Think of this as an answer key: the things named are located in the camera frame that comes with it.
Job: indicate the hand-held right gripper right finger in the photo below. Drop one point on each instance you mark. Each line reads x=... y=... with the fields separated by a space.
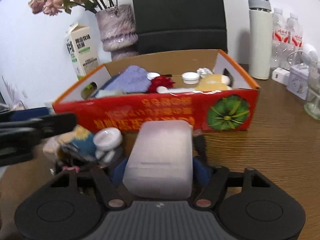
x=200 y=172

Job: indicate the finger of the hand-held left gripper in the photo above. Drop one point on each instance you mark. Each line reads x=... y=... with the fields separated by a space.
x=30 y=114
x=45 y=127

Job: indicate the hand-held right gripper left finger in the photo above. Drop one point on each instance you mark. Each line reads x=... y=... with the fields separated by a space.
x=120 y=172

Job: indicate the blue yellow plush toy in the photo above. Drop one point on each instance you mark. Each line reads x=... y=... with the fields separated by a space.
x=81 y=142

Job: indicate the translucent white plastic box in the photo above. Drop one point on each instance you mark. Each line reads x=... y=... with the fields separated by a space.
x=160 y=160

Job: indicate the red cardboard box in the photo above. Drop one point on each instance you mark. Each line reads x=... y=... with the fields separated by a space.
x=162 y=110

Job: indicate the navy blue zipper pouch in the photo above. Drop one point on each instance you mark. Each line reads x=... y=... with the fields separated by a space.
x=110 y=81

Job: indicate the white yellow plush toy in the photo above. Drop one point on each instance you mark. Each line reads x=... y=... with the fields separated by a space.
x=215 y=82

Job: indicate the red artificial rose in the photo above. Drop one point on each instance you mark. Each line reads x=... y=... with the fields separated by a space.
x=161 y=82

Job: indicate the wooden desktop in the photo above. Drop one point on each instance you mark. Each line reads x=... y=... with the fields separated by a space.
x=275 y=155

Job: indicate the white round cap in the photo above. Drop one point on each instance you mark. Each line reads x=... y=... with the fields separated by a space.
x=107 y=138

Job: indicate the green white milk carton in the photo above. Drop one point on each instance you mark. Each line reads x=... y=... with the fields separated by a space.
x=83 y=52

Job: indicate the white round lid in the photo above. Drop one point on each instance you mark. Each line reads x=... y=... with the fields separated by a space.
x=153 y=75
x=190 y=78

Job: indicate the purple ceramic vase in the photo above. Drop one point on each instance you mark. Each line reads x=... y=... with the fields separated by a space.
x=117 y=30

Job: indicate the white charger adapter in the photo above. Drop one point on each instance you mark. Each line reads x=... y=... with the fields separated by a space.
x=280 y=76

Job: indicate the white tin box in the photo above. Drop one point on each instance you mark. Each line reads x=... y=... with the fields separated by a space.
x=298 y=82

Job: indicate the clear drinking glass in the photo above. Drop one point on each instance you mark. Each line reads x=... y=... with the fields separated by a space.
x=313 y=95

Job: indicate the white thermos bottle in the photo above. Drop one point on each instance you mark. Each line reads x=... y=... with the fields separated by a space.
x=260 y=40

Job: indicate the clear plastic water bottle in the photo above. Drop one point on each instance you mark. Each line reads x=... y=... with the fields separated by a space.
x=279 y=37
x=295 y=35

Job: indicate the black office chair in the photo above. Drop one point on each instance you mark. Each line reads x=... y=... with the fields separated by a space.
x=177 y=15

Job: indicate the white round fan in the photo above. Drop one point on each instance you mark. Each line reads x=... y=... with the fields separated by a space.
x=310 y=52

